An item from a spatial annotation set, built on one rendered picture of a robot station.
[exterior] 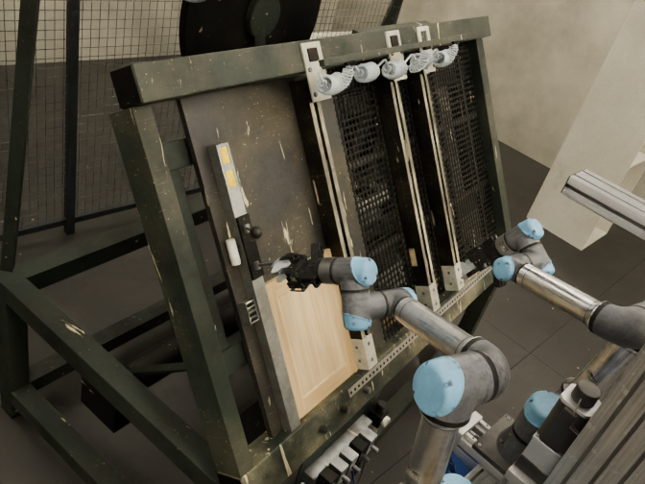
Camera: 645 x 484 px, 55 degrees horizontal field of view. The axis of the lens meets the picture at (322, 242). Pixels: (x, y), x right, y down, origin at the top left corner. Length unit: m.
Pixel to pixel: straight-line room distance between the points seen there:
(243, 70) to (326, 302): 0.86
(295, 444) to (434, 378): 0.88
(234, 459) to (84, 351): 0.77
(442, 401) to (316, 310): 0.94
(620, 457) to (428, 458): 0.42
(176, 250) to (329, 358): 0.80
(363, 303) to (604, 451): 0.65
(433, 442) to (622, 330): 0.65
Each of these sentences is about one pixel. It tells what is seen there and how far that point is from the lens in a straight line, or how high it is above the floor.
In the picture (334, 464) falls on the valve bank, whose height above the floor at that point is 0.77.
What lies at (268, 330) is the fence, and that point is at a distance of 1.97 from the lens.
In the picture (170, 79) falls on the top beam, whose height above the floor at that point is 1.90.
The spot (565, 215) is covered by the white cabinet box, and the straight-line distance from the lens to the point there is 5.96.
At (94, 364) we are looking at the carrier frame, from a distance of 2.37.
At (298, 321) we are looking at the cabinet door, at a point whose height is 1.15.
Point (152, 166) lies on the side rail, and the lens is 1.68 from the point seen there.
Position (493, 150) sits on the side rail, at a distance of 3.42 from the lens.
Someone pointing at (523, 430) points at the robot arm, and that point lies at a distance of 2.08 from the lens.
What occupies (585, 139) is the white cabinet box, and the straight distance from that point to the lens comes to 5.77.
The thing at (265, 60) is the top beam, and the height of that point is 1.91.
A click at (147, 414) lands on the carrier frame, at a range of 2.23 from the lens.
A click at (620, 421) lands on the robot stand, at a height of 1.63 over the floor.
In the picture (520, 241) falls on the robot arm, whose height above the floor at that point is 1.58.
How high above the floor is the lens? 2.52
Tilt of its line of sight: 33 degrees down
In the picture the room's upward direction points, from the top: 16 degrees clockwise
